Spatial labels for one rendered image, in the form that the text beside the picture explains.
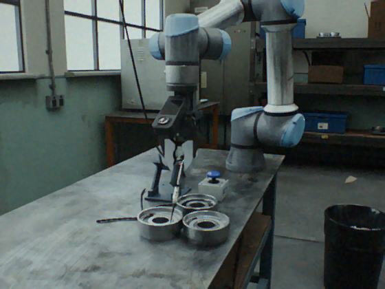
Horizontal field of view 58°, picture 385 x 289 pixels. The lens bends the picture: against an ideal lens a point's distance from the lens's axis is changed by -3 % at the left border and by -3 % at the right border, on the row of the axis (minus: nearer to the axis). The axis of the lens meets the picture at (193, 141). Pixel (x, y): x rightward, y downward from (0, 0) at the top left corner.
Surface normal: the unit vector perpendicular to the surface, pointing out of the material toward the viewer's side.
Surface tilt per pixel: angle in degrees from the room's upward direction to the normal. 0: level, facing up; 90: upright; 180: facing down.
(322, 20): 90
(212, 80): 90
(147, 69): 90
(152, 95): 90
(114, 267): 0
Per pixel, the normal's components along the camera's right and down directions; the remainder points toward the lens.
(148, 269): 0.00, -0.98
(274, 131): -0.63, 0.28
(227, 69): -0.36, 0.18
